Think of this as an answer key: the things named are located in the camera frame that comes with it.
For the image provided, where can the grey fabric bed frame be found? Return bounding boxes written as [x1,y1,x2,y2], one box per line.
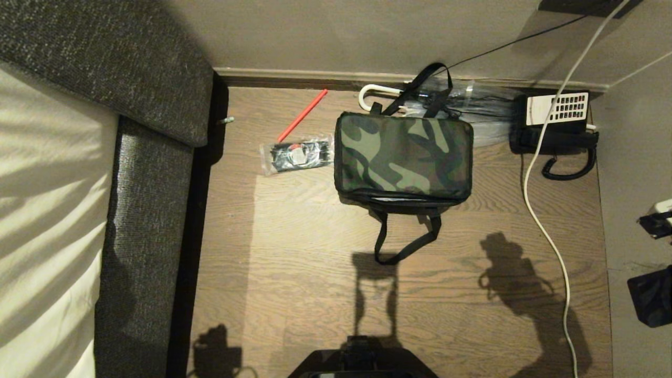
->
[0,0,215,378]

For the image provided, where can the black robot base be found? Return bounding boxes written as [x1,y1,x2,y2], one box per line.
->
[288,336,438,378]

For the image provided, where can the black telephone handset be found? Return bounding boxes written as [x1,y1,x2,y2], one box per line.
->
[508,129,598,155]

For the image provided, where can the plastic pack black cable ties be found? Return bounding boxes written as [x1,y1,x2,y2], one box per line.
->
[260,135,335,177]

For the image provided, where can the red thin stick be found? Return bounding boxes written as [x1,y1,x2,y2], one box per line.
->
[277,90,329,144]

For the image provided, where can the black coiled telephone cord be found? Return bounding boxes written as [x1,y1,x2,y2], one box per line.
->
[541,147,597,182]

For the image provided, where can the thin black cable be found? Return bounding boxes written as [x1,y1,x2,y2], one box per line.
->
[444,10,594,74]

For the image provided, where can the clear umbrella white handle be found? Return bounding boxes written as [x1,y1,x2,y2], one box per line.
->
[358,79,523,149]

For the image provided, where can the white power cable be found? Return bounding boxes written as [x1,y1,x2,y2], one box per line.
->
[521,0,631,378]

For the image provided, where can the white mattress sheet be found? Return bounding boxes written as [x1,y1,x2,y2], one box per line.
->
[0,62,122,378]

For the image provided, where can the camouflage fabric zip bag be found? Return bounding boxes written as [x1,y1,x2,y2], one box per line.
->
[333,63,473,265]

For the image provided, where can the black wall socket plate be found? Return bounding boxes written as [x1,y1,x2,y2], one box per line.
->
[535,0,644,20]

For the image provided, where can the beige skirting board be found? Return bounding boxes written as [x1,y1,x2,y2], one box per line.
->
[214,68,610,94]

